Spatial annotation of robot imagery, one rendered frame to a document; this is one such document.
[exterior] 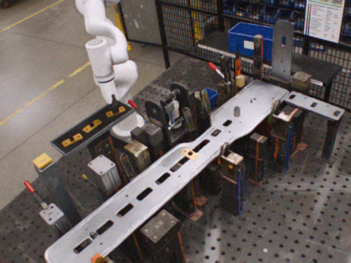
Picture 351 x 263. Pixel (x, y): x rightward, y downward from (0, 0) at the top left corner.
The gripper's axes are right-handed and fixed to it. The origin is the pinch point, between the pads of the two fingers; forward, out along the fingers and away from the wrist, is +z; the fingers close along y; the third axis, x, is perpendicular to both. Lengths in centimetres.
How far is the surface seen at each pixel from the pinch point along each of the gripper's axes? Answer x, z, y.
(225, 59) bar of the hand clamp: 60, -1, -2
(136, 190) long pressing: -7.3, 18.6, 32.8
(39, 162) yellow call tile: -37.6, 2.6, 11.9
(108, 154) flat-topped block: -9.6, 18.4, 6.0
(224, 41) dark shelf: 90, 15, -48
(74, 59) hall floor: 26, 118, -324
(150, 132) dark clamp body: 9.8, 10.9, 12.3
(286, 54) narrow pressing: 91, 2, 8
